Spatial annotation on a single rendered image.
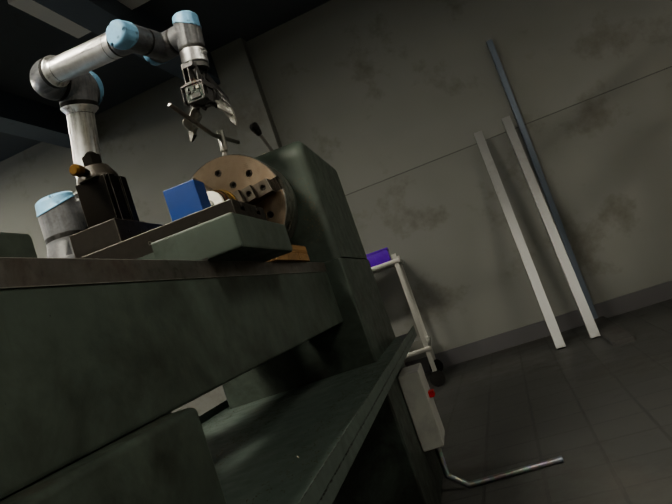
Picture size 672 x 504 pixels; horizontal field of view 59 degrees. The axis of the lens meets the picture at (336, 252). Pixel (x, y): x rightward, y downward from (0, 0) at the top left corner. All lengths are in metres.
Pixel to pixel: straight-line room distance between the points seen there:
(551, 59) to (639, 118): 0.76
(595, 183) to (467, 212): 0.94
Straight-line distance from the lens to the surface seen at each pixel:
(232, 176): 1.71
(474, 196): 4.74
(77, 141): 2.10
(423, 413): 2.07
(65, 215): 1.95
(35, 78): 2.04
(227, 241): 0.94
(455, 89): 4.89
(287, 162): 1.83
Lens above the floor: 0.73
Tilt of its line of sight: 5 degrees up
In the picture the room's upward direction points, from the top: 19 degrees counter-clockwise
